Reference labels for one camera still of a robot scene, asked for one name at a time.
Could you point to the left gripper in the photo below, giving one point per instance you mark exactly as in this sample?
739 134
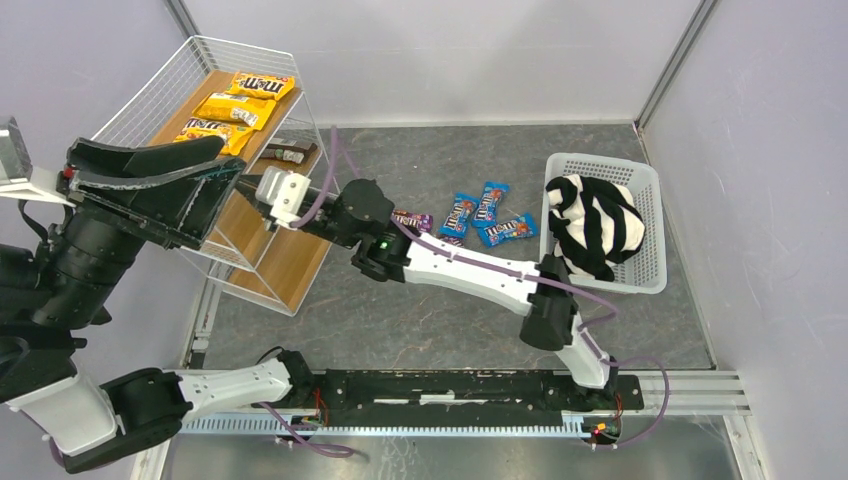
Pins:
124 216

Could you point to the yellow M&M bag bottom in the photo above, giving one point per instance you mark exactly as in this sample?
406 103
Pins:
240 109

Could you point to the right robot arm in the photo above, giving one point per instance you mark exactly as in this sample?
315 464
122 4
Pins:
361 218

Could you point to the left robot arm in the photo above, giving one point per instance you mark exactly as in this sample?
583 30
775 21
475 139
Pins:
47 296

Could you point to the brown M&M bag on shelf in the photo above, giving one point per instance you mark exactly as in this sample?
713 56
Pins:
296 152

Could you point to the yellow M&M bag top shelf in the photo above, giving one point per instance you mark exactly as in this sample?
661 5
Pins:
265 87

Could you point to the purple M&M bag upper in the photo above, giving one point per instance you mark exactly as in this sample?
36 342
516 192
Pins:
420 222

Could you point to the blue M&M bag left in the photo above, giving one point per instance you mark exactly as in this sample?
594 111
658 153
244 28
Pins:
457 220

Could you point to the blue m&m bag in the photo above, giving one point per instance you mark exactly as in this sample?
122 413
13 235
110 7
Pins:
457 220
520 227
486 213

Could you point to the purple brown M&M bag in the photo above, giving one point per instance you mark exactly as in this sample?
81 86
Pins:
455 241

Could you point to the blue M&M bag upper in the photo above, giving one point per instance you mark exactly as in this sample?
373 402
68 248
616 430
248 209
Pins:
486 213

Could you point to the blue M&M bag right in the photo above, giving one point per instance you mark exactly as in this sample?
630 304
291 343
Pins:
520 227

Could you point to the black white striped cloth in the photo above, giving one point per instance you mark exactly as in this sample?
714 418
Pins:
594 224

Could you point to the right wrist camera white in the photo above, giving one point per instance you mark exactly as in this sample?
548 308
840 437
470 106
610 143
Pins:
284 191

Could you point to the white wire shelf rack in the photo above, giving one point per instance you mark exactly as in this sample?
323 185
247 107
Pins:
272 269

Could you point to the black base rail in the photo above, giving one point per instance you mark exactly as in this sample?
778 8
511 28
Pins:
478 404

